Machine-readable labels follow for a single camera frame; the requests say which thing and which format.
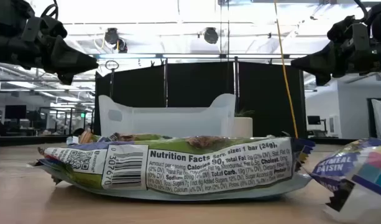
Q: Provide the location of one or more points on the purple oatmeal raisin granola bar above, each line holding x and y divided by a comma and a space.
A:
209, 168
358, 174

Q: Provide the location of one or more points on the black ceiling-hung camera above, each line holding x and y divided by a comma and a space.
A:
211, 35
112, 35

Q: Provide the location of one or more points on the green blue snack packet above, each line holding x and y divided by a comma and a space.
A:
131, 137

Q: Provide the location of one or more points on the black computer monitor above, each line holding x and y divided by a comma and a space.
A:
15, 112
314, 120

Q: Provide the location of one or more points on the black partition screen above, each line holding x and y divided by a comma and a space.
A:
196, 84

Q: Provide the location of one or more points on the black aluminium rig frame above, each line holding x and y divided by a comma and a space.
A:
22, 140

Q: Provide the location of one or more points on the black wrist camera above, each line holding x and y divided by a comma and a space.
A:
341, 29
55, 28

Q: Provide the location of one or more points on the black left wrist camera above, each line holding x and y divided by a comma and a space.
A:
55, 28

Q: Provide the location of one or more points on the small plant in white pot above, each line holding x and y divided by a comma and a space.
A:
243, 127

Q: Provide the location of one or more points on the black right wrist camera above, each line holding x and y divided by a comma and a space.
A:
341, 29

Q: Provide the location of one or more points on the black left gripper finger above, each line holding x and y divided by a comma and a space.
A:
69, 59

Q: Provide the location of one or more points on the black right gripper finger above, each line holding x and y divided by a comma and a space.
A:
320, 62

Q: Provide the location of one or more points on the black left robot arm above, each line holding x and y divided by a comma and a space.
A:
7, 9

